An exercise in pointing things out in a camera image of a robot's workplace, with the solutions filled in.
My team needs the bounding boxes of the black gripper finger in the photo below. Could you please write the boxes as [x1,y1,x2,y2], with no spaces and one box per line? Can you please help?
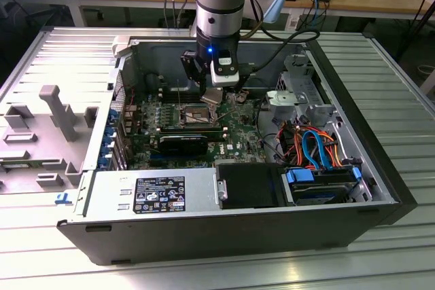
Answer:
[181,50,208,96]
[232,73,246,96]

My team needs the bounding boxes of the silver CPU plate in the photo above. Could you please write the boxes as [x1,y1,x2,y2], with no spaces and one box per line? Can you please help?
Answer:
[200,88,224,106]

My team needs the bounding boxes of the metal socket cover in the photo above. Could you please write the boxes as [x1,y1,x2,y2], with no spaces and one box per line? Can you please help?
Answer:
[207,103,220,124]

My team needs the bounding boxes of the CPU socket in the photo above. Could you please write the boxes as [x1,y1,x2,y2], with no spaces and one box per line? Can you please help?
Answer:
[177,101,220,128]

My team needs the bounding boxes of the black bay cover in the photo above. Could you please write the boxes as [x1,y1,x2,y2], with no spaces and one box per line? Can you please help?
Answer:
[215,162,287,210]

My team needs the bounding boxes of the blue expansion slot retainer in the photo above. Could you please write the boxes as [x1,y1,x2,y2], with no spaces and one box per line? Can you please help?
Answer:
[97,108,124,171]

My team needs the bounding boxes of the green motherboard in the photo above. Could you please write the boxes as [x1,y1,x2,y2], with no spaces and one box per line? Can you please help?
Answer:
[122,88,275,170]

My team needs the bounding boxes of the metal drive cage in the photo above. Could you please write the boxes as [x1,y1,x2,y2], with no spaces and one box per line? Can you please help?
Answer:
[275,52,375,204]

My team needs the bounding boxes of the black graphics card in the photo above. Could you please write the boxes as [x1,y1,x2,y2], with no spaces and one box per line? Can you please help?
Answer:
[158,132,209,156]

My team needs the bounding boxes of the blue disk carrier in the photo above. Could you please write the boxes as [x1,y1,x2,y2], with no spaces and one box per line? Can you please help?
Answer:
[285,166,363,187]

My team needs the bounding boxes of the black power supply label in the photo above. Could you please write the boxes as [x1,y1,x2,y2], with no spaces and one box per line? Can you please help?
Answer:
[135,176,186,215]

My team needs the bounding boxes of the silver hard disk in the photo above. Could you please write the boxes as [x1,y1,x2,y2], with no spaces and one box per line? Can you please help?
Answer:
[291,181,351,206]

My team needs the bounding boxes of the silver power supply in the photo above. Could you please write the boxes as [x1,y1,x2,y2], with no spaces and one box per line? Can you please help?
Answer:
[73,166,220,219]

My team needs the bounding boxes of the black PC case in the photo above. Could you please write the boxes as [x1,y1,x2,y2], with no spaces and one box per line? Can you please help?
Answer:
[56,35,418,266]

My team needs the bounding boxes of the grey parts rack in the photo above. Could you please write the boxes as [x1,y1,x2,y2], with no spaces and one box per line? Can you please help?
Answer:
[0,84,100,196]

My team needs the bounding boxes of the white bin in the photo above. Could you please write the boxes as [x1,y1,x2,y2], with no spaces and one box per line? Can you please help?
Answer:
[417,64,435,99]

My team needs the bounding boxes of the green RAM stick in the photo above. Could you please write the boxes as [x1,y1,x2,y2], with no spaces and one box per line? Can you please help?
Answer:
[0,162,33,171]

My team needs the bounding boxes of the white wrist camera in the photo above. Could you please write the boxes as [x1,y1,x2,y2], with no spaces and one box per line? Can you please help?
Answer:
[210,49,241,87]

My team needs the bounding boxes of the black wire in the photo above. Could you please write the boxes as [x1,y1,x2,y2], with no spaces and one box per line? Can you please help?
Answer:
[254,98,288,166]

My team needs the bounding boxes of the black camera cable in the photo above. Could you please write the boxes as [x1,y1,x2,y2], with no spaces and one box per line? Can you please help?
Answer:
[249,29,322,73]

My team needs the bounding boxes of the round silver bracket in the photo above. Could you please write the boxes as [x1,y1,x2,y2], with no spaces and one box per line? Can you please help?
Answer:
[266,89,306,122]

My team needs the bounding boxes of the orange power wires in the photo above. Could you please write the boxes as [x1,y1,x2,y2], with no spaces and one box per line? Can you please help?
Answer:
[277,125,343,169]

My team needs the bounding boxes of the blue data wire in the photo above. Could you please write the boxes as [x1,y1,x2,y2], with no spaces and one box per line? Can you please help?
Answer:
[301,128,336,172]

